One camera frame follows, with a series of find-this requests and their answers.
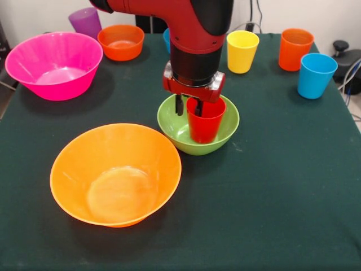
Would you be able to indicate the red plastic cup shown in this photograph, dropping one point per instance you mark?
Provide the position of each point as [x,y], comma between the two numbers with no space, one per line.
[204,127]

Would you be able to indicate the blue plastic bowl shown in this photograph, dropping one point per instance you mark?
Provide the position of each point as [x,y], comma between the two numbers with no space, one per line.
[167,41]

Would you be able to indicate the orange plastic bowl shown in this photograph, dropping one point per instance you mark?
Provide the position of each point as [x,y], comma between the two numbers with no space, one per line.
[121,45]

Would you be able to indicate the pink plastic bowl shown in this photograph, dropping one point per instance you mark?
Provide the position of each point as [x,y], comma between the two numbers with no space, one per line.
[53,56]

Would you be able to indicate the blue plastic cup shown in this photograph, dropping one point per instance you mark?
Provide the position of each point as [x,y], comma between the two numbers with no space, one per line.
[316,79]

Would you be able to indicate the dark green tablecloth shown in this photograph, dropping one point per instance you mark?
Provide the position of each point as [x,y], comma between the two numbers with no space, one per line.
[253,197]

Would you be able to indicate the purple plastic cup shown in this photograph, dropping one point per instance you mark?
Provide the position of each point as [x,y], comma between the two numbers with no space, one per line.
[84,21]

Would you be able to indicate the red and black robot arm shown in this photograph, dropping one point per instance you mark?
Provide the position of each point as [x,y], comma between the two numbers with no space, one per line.
[194,36]

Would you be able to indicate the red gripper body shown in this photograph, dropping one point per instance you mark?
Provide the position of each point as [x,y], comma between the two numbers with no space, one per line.
[194,91]

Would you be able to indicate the green plastic bowl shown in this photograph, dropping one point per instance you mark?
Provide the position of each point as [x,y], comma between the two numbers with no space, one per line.
[172,127]

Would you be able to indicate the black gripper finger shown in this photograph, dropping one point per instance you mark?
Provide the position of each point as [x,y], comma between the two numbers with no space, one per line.
[198,108]
[179,105]

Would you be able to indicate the yellow plastic cup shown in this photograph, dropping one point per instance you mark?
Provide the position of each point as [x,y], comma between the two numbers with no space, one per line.
[244,56]

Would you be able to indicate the yellow plastic bowl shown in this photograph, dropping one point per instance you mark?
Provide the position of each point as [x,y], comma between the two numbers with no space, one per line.
[112,158]

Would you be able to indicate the orange plastic cup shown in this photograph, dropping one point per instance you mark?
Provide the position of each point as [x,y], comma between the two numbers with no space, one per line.
[293,53]

